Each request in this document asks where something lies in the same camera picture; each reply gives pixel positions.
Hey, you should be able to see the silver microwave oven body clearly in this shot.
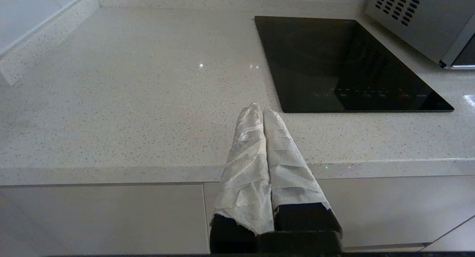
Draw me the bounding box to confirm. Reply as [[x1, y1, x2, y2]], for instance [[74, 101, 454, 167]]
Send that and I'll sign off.
[[364, 0, 475, 65]]

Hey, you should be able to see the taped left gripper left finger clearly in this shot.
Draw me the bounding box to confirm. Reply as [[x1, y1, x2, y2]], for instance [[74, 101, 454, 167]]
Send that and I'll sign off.
[[210, 102, 275, 254]]

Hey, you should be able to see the black glass induction cooktop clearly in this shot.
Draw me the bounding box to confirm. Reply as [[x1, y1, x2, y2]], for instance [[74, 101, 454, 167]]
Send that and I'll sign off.
[[255, 16, 455, 113]]

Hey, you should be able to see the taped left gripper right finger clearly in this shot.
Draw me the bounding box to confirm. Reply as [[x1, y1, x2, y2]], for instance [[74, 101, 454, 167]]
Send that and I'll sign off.
[[263, 109, 343, 236]]

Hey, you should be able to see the grey cabinet front panel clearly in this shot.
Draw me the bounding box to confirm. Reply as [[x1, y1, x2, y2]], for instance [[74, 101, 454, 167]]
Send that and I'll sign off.
[[203, 175, 475, 249], [0, 184, 210, 256], [422, 217, 475, 252]]

